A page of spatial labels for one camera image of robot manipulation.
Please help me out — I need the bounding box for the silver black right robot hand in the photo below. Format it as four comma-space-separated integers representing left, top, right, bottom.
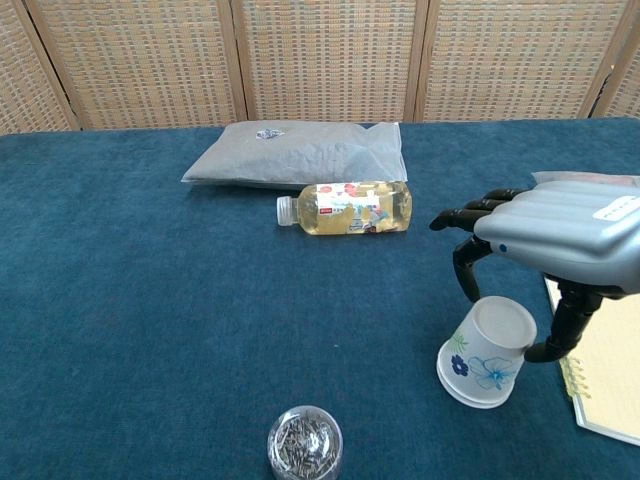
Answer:
428, 180, 640, 365

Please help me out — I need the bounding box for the pinkish frosted plastic bag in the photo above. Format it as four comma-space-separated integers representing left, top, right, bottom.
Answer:
531, 170, 640, 189

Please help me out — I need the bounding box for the yellow spiral notebook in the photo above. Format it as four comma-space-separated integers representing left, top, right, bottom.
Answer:
543, 277, 640, 447

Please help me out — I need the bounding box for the clear bottle with yellow liquid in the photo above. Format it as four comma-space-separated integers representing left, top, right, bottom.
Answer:
276, 180, 414, 238

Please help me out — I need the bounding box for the grey frosted plastic bag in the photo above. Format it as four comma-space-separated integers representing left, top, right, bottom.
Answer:
180, 121, 407, 189

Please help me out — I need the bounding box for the woven wooden folding screen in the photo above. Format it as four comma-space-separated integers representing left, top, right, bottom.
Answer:
0, 0, 640, 134

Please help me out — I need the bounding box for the clear jar of metal clips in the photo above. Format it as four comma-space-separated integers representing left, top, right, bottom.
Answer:
266, 405, 345, 480

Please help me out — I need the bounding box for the blue velvet tablecloth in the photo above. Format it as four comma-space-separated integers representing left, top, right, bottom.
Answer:
0, 117, 640, 480

